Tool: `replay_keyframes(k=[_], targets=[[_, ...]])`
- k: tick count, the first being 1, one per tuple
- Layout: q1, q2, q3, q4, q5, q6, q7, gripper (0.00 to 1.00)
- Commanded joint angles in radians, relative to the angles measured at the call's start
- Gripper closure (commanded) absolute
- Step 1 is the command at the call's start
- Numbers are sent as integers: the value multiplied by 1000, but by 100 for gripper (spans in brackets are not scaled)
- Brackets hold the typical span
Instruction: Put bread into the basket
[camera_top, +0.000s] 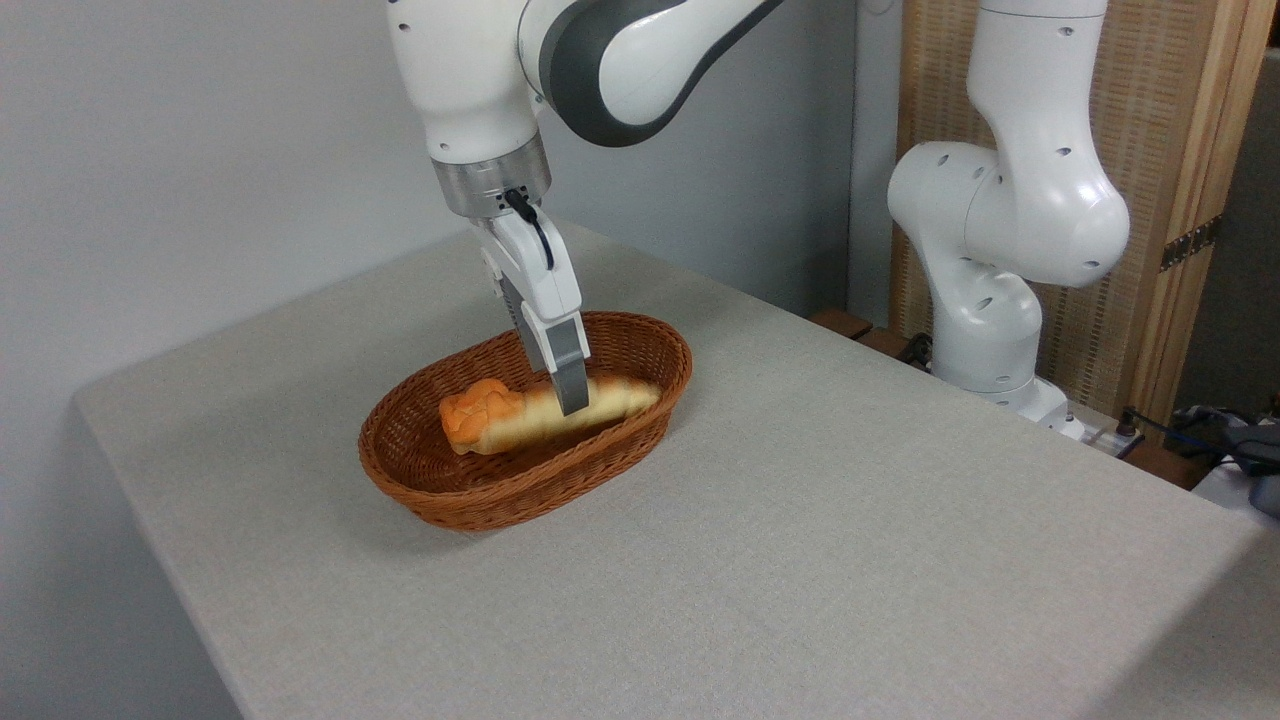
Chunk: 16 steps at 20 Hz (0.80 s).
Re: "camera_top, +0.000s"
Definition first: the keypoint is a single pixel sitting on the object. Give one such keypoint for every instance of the brown wooden base board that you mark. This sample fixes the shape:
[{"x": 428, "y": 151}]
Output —
[{"x": 850, "y": 325}]

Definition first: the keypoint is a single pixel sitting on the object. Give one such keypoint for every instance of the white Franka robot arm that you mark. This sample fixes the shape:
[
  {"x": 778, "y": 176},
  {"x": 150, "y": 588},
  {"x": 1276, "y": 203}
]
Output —
[{"x": 460, "y": 80}]

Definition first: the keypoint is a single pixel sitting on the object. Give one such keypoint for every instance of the brass screen hinge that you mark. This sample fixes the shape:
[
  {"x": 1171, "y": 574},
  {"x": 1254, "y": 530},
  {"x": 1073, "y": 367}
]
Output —
[{"x": 1190, "y": 243}]

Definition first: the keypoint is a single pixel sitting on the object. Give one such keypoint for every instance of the round orange bread bun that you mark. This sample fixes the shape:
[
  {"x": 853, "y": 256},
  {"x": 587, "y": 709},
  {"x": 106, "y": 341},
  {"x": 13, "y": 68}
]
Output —
[{"x": 478, "y": 415}]

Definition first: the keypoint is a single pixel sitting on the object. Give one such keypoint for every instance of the grey blue bundled object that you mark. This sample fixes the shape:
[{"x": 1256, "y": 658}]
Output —
[{"x": 1250, "y": 445}]

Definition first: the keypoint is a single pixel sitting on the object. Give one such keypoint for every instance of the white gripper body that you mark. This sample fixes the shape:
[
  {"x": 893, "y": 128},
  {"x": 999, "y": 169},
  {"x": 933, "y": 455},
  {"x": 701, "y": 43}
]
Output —
[{"x": 535, "y": 270}]

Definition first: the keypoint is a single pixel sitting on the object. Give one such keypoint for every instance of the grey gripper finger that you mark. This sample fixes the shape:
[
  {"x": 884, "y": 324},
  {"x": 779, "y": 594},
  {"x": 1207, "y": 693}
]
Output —
[
  {"x": 510, "y": 300},
  {"x": 568, "y": 365}
]

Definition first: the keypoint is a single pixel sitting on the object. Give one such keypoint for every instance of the wooden woven folding screen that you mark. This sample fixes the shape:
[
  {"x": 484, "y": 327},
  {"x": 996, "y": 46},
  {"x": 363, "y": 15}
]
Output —
[{"x": 1160, "y": 120}]

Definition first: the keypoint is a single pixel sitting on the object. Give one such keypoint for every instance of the long braided bread loaf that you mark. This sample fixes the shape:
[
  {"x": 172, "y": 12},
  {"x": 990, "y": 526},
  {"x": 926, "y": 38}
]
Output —
[{"x": 615, "y": 402}]

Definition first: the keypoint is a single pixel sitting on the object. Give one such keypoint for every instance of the brown wicker oval basket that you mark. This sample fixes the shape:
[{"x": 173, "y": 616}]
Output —
[{"x": 600, "y": 460}]

